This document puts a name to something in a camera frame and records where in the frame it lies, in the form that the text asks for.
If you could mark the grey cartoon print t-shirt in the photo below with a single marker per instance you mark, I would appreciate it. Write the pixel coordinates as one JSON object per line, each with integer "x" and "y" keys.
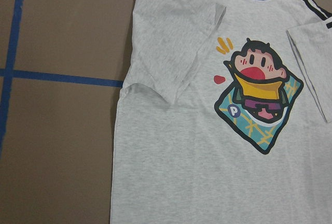
{"x": 225, "y": 114}

